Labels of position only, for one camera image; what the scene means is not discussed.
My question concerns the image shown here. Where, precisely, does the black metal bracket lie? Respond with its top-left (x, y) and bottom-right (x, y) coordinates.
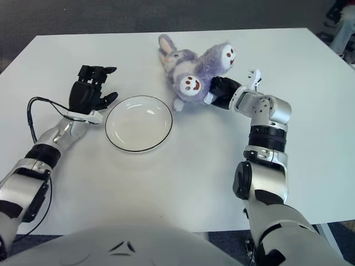
top-left (244, 239), bottom-right (257, 260)

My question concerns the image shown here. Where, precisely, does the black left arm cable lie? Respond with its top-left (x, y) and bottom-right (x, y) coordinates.
top-left (16, 96), bottom-right (75, 242)

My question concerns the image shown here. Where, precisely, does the seated person in jeans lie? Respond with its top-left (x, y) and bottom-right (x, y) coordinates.
top-left (329, 5), bottom-right (355, 56)

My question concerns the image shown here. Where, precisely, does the white table leg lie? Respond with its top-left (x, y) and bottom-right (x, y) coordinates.
top-left (316, 221), bottom-right (342, 250)

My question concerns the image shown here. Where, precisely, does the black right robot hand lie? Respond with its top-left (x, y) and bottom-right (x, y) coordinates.
top-left (208, 76), bottom-right (242, 110)

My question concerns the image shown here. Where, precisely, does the grey robot torso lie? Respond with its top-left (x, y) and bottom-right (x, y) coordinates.
top-left (0, 224), bottom-right (245, 266)

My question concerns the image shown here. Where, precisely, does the purple plush bunny doll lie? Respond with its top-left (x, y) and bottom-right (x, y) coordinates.
top-left (158, 33), bottom-right (237, 111)

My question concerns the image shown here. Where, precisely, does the white plate with black rim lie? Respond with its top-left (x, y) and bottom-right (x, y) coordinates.
top-left (104, 95), bottom-right (173, 153)

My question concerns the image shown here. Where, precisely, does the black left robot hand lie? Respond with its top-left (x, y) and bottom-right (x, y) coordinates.
top-left (68, 65), bottom-right (119, 115)

